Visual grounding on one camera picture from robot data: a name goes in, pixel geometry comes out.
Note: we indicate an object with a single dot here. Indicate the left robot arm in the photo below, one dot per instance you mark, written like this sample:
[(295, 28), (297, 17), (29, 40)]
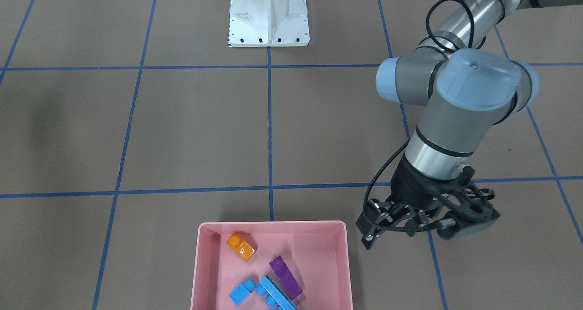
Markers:
[(464, 91)]

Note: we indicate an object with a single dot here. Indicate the long blue block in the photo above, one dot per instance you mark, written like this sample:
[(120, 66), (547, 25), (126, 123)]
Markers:
[(273, 297)]

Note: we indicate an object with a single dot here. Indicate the purple block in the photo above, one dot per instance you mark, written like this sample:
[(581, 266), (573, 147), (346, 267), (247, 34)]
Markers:
[(286, 278)]

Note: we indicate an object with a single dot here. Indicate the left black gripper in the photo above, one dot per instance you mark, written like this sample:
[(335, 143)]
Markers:
[(413, 185)]

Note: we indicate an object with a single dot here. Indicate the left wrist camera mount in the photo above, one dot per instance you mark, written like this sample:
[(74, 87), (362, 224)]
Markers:
[(469, 208)]

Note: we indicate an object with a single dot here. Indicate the brown paper table mat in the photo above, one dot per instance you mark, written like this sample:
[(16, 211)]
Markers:
[(125, 124)]

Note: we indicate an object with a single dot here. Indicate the pink plastic box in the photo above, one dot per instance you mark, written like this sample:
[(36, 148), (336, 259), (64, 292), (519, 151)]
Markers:
[(306, 260)]

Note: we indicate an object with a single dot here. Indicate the orange block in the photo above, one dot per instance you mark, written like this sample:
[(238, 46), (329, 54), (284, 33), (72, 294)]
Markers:
[(238, 244)]

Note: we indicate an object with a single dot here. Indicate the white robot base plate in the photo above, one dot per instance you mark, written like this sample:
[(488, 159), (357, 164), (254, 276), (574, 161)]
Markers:
[(268, 23)]

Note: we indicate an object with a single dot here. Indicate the small blue block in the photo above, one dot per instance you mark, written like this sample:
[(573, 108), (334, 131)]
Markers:
[(241, 292)]

